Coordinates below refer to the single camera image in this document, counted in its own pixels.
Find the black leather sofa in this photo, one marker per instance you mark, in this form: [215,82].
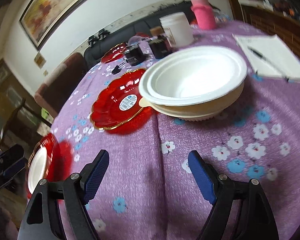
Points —
[93,55]

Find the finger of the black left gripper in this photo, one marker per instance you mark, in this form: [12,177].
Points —
[12,161]

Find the top white stacked bowl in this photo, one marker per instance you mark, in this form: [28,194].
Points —
[192,76]

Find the dark wooden chair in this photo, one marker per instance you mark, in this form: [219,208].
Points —
[13,116]

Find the red plate with label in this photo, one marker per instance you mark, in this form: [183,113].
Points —
[117,109]

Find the black jar with cork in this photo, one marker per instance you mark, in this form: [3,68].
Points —
[159,43]

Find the far small red plate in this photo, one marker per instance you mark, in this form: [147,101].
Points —
[114,53]

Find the framed horse painting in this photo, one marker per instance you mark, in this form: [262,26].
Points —
[41,17]

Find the black binocular object on sofa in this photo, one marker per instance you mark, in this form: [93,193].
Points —
[101,35]

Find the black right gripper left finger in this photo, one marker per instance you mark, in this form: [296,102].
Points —
[42,219]

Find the white plastic jar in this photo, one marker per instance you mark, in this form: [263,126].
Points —
[177,29]

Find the black pen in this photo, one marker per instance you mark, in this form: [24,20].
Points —
[266,60]

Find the white paper notebook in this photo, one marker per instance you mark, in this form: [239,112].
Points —
[273,48]

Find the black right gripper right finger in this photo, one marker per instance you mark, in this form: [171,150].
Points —
[255,219]

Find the small black clip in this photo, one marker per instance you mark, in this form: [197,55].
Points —
[116,70]

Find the brown wooden side counter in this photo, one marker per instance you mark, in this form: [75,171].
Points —
[259,15]

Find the brown pink armchair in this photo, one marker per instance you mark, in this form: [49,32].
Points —
[58,86]

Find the beige bottom stacked bowl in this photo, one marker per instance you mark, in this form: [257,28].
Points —
[198,112]

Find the red plate left edge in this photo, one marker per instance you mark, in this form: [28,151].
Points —
[59,158]

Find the pink sleeved thermos bottle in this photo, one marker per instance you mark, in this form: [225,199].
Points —
[204,14]

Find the wooden glass cabinet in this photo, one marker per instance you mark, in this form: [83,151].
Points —
[24,127]

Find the white foam bowl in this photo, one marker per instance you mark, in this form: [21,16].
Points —
[37,169]

